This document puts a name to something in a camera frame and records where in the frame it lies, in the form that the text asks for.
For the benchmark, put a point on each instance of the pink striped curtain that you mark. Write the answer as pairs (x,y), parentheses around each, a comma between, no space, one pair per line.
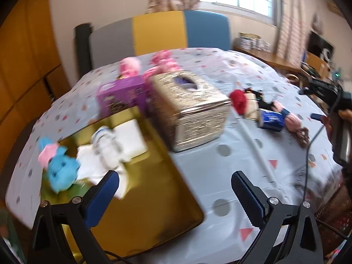
(291,33)

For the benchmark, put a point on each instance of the pink striped sock doll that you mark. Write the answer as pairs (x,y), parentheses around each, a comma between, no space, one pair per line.
(293,119)

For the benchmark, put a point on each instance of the brown scrunchie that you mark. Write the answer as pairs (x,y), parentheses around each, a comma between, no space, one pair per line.
(303,135)

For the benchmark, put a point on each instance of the wooden side desk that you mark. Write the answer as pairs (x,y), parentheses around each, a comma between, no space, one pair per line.
(272,59)

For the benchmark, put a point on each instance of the pink spotted plush toy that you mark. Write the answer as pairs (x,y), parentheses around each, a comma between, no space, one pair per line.
(162,60)

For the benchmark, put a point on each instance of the patterned plastic tablecloth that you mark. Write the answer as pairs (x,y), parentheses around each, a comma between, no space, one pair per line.
(209,176)

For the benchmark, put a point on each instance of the grey yellow blue padded backrest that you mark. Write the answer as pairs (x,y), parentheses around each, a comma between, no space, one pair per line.
(159,33)

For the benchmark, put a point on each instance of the gold tin box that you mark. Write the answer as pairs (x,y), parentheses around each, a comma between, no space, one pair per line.
(165,192)

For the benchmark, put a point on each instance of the beige cloth doll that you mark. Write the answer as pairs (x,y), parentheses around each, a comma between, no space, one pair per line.
(251,110)

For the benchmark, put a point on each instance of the person's right hand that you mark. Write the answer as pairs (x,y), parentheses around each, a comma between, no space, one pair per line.
(345,113)

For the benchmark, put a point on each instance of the wall air conditioner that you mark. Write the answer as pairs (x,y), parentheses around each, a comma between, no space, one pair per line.
(335,8)

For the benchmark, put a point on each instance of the blue and pink plush toy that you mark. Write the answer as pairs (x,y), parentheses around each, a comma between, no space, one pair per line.
(62,170)

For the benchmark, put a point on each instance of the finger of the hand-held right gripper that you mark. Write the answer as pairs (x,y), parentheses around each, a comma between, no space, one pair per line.
(305,90)
(316,117)

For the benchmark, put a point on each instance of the large tin can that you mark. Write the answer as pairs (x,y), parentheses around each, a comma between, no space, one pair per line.
(244,40)

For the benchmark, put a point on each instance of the white paper napkin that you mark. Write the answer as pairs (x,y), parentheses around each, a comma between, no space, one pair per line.
(88,162)

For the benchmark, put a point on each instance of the black cat-face cloth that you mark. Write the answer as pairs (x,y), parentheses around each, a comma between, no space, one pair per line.
(261,99)

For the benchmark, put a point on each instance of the black monitor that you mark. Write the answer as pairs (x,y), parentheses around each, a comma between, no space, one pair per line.
(316,42)

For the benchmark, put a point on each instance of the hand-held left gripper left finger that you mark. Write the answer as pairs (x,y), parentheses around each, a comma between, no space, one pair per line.
(101,198)

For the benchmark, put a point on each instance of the wooden chair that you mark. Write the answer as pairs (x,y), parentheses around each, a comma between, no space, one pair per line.
(313,60)

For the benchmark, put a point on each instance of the purple cardboard box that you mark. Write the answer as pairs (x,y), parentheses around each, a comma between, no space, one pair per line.
(121,93)

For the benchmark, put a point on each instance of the small white round fan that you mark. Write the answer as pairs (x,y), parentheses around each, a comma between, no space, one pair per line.
(326,55)

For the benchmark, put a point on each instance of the orange wooden wardrobe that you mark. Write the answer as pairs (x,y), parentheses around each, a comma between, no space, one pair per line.
(24,60)

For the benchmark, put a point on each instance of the white cloth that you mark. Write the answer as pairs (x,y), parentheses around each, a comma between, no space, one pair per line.
(129,140)

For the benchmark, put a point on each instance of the blue chair back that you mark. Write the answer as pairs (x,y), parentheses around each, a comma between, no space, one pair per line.
(304,55)

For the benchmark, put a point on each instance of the clear plastic container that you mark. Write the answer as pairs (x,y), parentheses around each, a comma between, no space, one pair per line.
(266,45)

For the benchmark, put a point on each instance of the red yarn pompom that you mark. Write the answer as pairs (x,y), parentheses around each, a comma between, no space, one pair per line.
(238,100)

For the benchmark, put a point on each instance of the hanging clothes iron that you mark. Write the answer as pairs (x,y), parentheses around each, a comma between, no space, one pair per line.
(318,23)

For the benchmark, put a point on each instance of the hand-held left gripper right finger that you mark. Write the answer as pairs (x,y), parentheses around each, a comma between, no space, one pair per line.
(247,198)

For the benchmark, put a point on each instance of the ornate gold tissue box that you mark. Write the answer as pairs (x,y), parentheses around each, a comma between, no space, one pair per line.
(198,126)

